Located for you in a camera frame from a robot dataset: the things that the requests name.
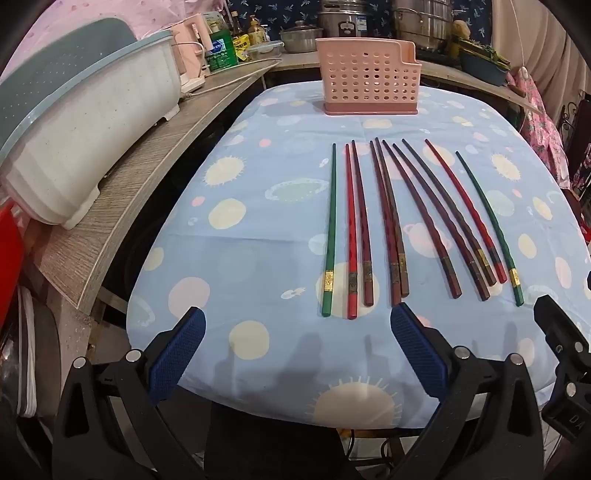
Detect white dish drainer teal lid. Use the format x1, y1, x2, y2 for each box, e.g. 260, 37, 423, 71
0, 17, 182, 230

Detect steel pot with lid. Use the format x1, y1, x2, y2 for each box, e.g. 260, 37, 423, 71
279, 21, 324, 54

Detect pink floral cloth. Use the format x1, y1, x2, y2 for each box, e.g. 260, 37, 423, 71
505, 67, 573, 190

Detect dark metal chair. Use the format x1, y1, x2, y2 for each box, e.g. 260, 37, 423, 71
558, 99, 591, 195

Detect dark brown chopstick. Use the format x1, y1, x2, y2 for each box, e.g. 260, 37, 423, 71
402, 138, 497, 287
351, 140, 375, 306

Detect green detergent bottle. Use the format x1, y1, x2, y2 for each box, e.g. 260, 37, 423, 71
204, 23, 239, 72

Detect green vegetables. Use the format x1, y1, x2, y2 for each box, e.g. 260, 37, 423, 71
455, 37, 511, 70

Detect red plastic box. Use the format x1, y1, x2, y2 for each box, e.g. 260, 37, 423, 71
0, 203, 26, 324

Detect silver rice cooker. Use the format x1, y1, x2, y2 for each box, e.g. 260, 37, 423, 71
318, 0, 374, 40

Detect pink electric kettle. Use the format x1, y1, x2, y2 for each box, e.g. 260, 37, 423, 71
172, 13, 208, 95

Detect green chopstick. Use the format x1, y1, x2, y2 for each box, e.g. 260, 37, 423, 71
322, 143, 338, 319
455, 151, 526, 308

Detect red-brown chopstick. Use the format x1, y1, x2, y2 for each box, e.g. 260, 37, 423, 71
369, 141, 402, 307
392, 143, 491, 302
382, 139, 461, 295

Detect beige curtain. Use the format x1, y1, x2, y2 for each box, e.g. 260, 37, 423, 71
492, 0, 591, 93

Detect blue basin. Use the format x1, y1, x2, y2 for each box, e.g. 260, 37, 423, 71
458, 48, 509, 87

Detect red chopstick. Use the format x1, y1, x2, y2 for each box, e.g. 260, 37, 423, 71
425, 138, 509, 284
344, 144, 358, 320

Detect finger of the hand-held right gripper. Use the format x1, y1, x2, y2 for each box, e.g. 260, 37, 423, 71
534, 295, 591, 384

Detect pink perforated chopstick holder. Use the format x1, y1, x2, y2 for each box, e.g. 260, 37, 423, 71
315, 38, 422, 116

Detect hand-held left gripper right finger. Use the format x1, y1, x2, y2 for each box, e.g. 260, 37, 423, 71
390, 303, 546, 480

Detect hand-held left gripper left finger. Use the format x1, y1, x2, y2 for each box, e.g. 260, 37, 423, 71
53, 307, 206, 480

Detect large steel steamer pot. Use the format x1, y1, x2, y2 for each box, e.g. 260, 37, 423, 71
392, 0, 455, 52

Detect white power cord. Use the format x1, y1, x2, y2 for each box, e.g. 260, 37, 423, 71
180, 58, 283, 99

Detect clear food container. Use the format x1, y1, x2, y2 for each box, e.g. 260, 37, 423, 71
243, 41, 284, 62

